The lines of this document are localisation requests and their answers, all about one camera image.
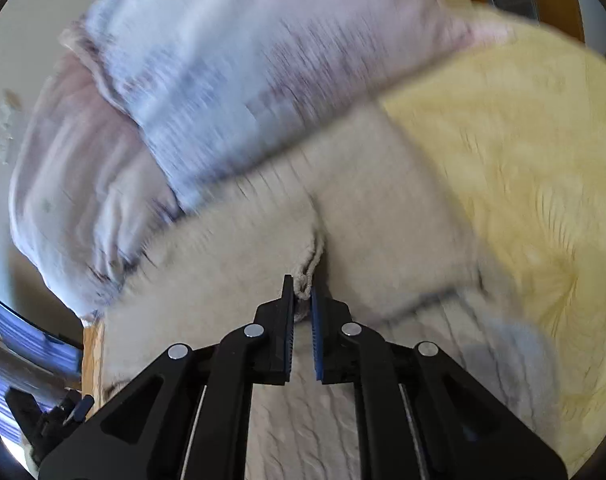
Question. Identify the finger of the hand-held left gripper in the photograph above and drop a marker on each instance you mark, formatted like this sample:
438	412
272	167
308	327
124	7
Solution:
84	406

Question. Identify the yellow patterned bed sheet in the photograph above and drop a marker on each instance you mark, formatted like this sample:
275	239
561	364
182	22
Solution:
543	170

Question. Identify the blue lavender print pillow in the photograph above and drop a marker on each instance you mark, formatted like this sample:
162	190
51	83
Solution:
243	60

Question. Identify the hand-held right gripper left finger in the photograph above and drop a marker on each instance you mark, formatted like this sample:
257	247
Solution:
285	330

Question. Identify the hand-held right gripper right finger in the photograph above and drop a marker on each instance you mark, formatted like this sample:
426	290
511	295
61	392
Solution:
317	332

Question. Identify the pink floral print pillow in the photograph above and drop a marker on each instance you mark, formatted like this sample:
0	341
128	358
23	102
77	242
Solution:
78	185

